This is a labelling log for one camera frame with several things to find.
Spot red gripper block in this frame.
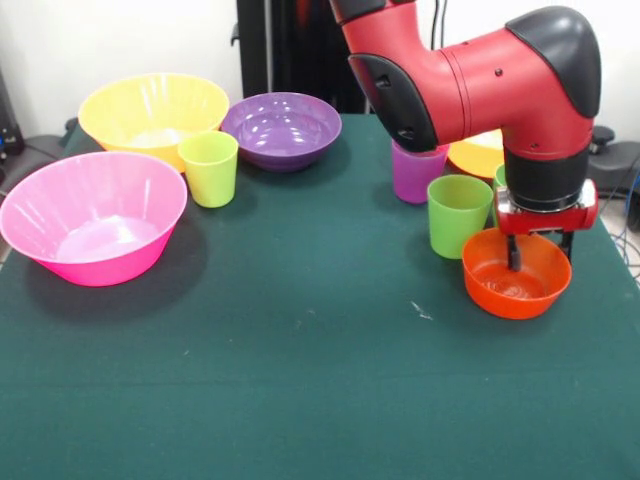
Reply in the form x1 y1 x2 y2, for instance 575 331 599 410
494 179 600 273

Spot small red plastic bowl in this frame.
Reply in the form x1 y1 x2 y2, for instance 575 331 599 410
461 228 573 320

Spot green plastic cup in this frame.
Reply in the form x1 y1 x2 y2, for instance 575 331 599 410
426 174 495 260
178 130 240 209
492 163 509 226

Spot large orange plastic bowl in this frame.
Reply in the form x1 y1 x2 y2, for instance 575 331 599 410
446 132 506 181
78 73 231 174

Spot purple plastic bowl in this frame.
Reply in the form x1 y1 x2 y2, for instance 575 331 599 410
220 91 343 174

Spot black knobbed stand base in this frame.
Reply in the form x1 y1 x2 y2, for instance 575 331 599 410
587 124 640 199

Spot purple plastic cup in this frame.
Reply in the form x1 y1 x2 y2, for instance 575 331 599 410
391 139 450 205

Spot dark green table cloth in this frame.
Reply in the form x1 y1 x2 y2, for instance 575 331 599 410
0 113 640 480

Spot large pink plastic bowl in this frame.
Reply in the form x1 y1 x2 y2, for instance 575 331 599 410
0 151 189 288

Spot grey round stand base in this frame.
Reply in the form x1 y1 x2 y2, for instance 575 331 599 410
19 130 69 162

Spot black equipment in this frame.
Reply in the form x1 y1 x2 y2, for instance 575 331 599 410
0 64 27 157

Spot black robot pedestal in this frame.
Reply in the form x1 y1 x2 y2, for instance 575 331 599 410
230 0 381 115

